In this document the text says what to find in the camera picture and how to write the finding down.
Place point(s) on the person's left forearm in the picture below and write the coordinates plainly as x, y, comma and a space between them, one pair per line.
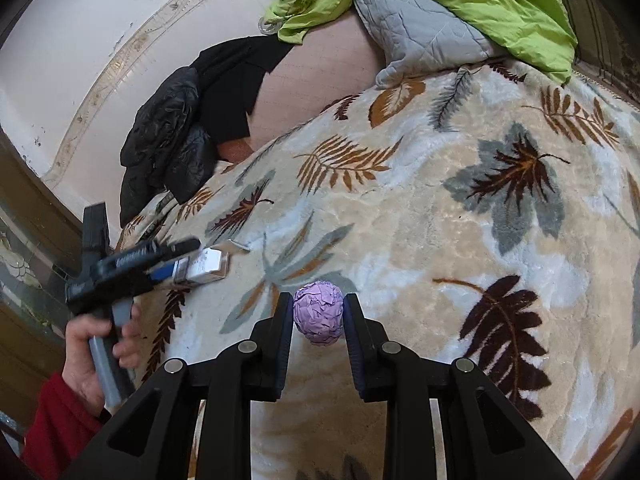
60, 435

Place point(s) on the purple paper ball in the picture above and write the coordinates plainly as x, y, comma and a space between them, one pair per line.
319, 312

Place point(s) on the black puffer jacket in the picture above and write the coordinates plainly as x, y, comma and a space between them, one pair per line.
160, 145

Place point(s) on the clear plastic piece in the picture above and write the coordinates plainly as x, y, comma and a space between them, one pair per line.
270, 26

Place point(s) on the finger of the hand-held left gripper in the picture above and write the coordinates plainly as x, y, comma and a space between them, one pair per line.
165, 252
170, 274

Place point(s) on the person's left hand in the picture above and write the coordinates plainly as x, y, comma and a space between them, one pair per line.
82, 360

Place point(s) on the pink bed sheet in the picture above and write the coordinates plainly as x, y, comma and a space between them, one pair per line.
325, 75

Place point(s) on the grey quilted pillow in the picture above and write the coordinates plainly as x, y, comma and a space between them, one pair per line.
425, 30

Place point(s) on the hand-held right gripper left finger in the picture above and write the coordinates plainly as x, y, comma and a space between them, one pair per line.
285, 340

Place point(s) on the wooden door with glass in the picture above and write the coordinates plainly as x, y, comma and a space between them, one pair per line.
30, 350

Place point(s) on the black cloth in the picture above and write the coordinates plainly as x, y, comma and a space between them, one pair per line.
230, 80

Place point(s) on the green quilt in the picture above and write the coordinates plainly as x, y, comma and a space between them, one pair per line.
475, 5

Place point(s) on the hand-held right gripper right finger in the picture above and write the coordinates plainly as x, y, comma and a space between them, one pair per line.
351, 345

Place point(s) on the leaf print blanket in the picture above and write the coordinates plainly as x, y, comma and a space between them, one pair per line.
400, 210

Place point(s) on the small white box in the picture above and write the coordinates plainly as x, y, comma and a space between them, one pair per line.
210, 265

